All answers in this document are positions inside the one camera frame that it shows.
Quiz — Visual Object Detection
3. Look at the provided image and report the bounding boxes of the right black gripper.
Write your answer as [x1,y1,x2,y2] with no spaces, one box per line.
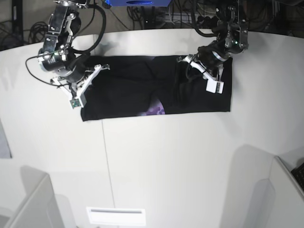
[38,53,110,84]

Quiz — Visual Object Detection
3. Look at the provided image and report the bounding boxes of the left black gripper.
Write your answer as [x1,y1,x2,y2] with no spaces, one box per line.
[177,41,229,78]

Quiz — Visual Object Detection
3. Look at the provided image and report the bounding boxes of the black T-shirt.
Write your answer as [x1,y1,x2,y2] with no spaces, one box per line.
[80,56,233,121]

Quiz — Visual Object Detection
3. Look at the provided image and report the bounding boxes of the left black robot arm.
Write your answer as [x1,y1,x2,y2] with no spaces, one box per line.
[179,0,248,81]

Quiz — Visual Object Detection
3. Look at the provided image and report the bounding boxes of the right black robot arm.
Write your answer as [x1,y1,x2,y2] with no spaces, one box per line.
[25,0,106,87]

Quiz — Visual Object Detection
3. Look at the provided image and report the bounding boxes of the white power strip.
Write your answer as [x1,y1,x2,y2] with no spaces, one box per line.
[159,12,219,29]

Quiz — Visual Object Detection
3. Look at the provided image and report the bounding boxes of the blue box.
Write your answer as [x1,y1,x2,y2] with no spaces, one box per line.
[102,0,171,7]

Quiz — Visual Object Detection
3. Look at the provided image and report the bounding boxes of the black keyboard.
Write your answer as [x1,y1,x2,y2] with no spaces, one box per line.
[291,163,304,190]

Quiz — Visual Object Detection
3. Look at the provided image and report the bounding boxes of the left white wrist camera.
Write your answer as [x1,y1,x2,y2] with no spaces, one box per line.
[188,55,224,94]

